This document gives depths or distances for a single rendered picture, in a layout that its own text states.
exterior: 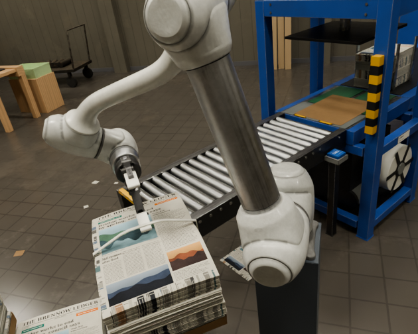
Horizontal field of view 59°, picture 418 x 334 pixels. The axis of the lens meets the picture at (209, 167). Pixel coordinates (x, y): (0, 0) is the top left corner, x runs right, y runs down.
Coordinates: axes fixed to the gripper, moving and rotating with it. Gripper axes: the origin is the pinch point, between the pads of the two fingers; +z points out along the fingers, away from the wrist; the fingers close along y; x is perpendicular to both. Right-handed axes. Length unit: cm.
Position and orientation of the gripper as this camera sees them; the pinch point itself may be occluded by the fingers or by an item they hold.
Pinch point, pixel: (139, 206)
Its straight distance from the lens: 97.1
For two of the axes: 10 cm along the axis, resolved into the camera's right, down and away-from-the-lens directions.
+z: 3.4, 4.9, -8.0
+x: -9.3, 2.8, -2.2
